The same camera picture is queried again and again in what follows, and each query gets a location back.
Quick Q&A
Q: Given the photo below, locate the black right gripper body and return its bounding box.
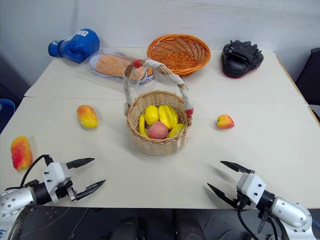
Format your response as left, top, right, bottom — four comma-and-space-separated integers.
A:
231, 190, 253, 211

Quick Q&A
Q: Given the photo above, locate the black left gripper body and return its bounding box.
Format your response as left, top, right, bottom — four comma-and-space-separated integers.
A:
58, 179, 78, 202

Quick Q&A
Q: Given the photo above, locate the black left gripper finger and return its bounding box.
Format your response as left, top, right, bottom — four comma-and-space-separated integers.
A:
65, 157, 96, 170
74, 179, 107, 201

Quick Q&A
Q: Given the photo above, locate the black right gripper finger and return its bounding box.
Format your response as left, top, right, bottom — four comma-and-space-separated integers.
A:
206, 182, 238, 205
220, 160, 256, 175

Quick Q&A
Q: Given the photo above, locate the small red-yellow apple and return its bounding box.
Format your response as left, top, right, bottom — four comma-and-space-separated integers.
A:
216, 114, 236, 130

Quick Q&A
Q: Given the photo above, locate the short red-yellow mango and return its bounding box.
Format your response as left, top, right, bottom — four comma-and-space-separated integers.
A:
76, 104, 99, 129

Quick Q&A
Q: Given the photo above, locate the dark rounded shape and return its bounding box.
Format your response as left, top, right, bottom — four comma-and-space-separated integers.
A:
111, 215, 149, 240

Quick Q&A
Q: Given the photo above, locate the long red-yellow mango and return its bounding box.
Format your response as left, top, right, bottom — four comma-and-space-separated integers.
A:
10, 135, 34, 171

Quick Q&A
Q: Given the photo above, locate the yellow-green mango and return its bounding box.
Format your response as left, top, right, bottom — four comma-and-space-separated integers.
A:
167, 122, 186, 139

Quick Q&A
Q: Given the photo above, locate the yellow banana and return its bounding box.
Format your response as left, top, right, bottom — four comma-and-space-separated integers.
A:
138, 114, 150, 138

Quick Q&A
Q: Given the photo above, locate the pink apple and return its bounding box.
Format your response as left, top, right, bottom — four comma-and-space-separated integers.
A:
148, 121, 169, 140

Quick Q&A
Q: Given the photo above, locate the yellow starfruit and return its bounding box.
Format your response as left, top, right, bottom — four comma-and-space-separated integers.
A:
157, 104, 179, 130

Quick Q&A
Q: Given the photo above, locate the yellow lemon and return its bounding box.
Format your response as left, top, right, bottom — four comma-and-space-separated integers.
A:
144, 105, 160, 126

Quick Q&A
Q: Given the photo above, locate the blue bin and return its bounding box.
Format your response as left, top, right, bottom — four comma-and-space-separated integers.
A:
0, 98, 17, 134

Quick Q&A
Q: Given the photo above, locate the orange sneaker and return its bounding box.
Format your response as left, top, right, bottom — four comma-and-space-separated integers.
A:
88, 54, 155, 84

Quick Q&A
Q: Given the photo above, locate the black boxing focus pad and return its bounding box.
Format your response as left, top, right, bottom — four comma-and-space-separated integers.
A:
219, 39, 265, 80

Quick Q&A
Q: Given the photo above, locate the clear plastic bag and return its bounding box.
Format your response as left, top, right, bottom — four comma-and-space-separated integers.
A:
77, 49, 160, 89

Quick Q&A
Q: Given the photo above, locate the blue boxing glove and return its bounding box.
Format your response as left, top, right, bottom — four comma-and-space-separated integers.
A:
47, 28, 101, 65

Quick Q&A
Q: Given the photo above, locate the orange wicker bowl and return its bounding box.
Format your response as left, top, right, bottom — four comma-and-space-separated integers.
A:
146, 33, 212, 78

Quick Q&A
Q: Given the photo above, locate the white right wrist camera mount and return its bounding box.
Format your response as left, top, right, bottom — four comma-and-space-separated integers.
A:
235, 171, 268, 205

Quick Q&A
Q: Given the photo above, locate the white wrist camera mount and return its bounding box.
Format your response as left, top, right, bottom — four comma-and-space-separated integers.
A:
41, 161, 73, 204
235, 171, 268, 205

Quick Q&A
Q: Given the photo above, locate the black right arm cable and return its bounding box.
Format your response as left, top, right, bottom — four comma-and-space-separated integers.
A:
236, 199, 285, 240

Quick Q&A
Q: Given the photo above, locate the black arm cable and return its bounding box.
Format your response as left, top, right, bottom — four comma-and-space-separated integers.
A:
19, 154, 54, 188
236, 199, 285, 240

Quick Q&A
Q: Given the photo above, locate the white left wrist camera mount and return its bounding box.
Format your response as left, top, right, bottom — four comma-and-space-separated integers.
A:
41, 161, 73, 204

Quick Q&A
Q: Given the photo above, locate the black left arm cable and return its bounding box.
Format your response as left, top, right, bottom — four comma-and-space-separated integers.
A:
19, 154, 54, 188

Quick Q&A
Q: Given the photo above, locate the wicker basket with handle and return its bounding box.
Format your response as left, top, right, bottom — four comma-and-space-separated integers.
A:
123, 59, 196, 157

